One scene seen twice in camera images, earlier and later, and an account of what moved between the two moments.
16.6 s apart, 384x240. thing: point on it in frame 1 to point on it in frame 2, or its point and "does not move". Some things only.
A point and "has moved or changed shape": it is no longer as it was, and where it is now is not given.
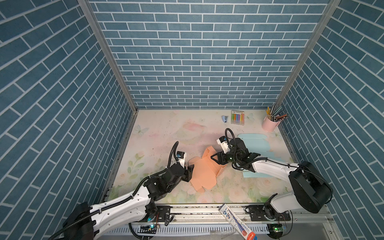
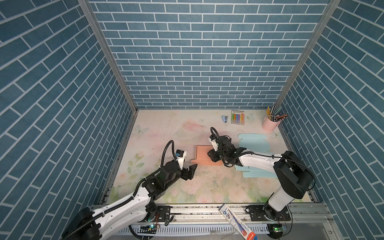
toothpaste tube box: x=246 y=233 does not move
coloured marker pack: x=237 y=117 does not move
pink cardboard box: x=205 y=171 has moved or changed shape
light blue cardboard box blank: x=257 y=143 does not move
